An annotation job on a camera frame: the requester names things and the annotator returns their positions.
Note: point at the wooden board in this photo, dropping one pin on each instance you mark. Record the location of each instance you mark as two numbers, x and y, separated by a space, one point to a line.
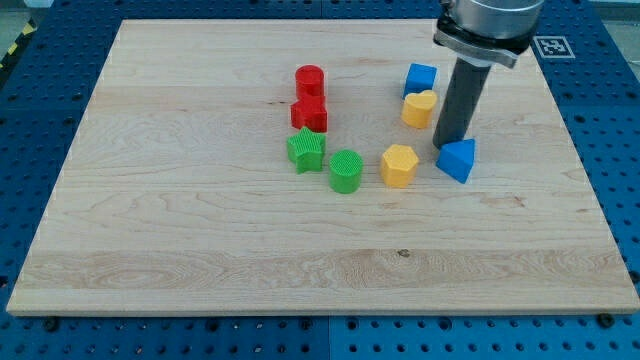
178 198

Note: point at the red cylinder block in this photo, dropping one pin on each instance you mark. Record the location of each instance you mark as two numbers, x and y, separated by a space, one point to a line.
309 81

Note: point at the blue triangle block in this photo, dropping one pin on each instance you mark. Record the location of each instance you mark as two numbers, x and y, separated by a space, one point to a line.
456 159

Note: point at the blue cube block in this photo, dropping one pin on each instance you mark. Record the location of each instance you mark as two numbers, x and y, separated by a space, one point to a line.
420 77

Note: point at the yellow heart block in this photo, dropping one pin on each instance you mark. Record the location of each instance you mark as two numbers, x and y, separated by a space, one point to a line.
418 108

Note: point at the red cross block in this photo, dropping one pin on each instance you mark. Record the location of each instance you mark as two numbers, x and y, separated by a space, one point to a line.
310 112

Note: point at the green cylinder block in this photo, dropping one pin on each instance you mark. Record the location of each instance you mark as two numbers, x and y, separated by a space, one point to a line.
346 168

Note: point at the white fiducial marker tag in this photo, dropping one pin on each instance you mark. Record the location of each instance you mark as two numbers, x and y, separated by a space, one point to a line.
553 47

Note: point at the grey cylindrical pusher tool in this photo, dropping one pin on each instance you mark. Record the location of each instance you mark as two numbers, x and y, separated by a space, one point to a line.
464 89

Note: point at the yellow hexagon block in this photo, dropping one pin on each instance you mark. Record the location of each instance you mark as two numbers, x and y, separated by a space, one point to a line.
398 166

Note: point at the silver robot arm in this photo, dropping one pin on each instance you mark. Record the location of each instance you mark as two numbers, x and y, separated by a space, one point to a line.
487 32

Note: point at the green star block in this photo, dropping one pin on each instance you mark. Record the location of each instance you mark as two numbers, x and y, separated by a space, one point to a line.
306 150

